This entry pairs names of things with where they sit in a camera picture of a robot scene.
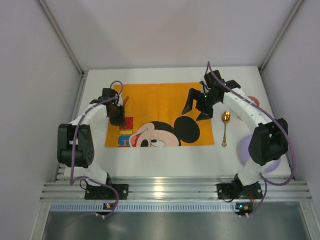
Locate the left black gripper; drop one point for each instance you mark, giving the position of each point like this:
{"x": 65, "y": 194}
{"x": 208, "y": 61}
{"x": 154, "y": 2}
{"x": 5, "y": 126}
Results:
{"x": 117, "y": 118}

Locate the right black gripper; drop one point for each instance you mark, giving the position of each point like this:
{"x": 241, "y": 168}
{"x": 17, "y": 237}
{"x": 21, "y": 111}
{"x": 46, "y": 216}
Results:
{"x": 201, "y": 104}

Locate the gold spoon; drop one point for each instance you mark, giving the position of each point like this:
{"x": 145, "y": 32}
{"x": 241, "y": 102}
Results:
{"x": 225, "y": 119}

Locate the orange Mickey Mouse placemat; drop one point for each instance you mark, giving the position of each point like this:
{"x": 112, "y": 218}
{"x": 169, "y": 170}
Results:
{"x": 154, "y": 118}

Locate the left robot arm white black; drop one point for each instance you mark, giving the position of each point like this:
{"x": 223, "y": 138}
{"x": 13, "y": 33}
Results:
{"x": 75, "y": 142}

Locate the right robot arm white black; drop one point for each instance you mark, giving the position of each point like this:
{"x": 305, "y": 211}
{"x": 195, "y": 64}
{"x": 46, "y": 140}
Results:
{"x": 269, "y": 136}

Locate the red cup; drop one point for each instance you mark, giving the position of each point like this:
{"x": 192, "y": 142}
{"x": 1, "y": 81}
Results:
{"x": 254, "y": 101}

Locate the lilac plate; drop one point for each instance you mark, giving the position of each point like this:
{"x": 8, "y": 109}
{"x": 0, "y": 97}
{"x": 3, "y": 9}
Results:
{"x": 242, "y": 151}

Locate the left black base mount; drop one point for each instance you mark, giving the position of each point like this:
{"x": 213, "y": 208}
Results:
{"x": 104, "y": 193}

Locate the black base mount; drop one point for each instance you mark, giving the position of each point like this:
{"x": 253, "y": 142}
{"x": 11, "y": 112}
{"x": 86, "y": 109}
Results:
{"x": 104, "y": 193}
{"x": 229, "y": 191}

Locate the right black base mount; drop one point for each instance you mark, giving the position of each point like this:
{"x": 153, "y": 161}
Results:
{"x": 229, "y": 191}

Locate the aluminium rail frame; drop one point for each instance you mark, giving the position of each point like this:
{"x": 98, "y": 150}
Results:
{"x": 171, "y": 188}

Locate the perforated cable duct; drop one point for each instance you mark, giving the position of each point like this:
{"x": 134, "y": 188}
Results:
{"x": 144, "y": 207}

